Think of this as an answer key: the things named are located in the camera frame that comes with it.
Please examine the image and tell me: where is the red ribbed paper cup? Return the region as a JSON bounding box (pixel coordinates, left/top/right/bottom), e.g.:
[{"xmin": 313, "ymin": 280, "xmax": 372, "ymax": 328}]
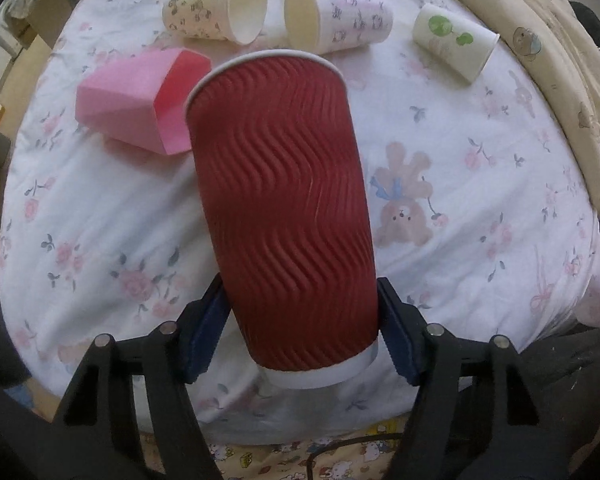
[{"xmin": 185, "ymin": 50, "xmax": 378, "ymax": 389}]

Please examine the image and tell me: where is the pink print paper cup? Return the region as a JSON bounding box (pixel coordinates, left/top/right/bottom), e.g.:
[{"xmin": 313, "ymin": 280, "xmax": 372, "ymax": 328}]
[{"xmin": 284, "ymin": 0, "xmax": 393, "ymax": 55}]

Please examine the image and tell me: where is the green tree paper cup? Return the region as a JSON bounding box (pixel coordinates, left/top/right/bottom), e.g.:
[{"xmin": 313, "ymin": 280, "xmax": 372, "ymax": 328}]
[{"xmin": 412, "ymin": 3, "xmax": 500, "ymax": 84}]

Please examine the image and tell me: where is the dark clothing by wall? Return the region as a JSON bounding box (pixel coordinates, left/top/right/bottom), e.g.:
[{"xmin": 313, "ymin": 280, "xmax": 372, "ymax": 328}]
[{"xmin": 570, "ymin": 1, "xmax": 600, "ymax": 48}]

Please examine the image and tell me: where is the cream bear print duvet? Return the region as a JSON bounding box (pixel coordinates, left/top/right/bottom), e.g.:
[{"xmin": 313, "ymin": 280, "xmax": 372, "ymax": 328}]
[{"xmin": 458, "ymin": 0, "xmax": 600, "ymax": 212}]

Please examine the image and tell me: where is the white floral bed sheet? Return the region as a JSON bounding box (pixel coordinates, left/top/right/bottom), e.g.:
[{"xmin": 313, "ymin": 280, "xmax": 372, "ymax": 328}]
[{"xmin": 0, "ymin": 0, "xmax": 600, "ymax": 394}]

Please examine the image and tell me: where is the pink faceted cup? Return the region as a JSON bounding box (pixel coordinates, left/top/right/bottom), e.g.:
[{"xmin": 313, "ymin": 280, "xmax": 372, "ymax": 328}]
[{"xmin": 76, "ymin": 48, "xmax": 211, "ymax": 155}]

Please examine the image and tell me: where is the music note paper cup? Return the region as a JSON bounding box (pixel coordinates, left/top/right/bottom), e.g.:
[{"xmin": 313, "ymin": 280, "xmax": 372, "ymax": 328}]
[{"xmin": 162, "ymin": 0, "xmax": 268, "ymax": 46}]

